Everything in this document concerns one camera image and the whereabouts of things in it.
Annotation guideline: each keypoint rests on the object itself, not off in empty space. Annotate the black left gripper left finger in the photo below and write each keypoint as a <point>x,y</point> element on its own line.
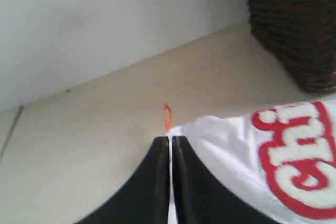
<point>145,197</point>

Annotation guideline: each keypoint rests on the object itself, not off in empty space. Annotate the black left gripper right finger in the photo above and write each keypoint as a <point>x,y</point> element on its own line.
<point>200,198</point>

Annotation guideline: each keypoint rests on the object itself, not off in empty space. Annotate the white t-shirt red lettering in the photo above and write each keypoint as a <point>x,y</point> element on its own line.
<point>280,161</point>

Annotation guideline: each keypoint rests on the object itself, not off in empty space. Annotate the dark brown wicker basket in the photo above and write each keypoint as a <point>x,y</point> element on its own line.
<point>301,34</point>

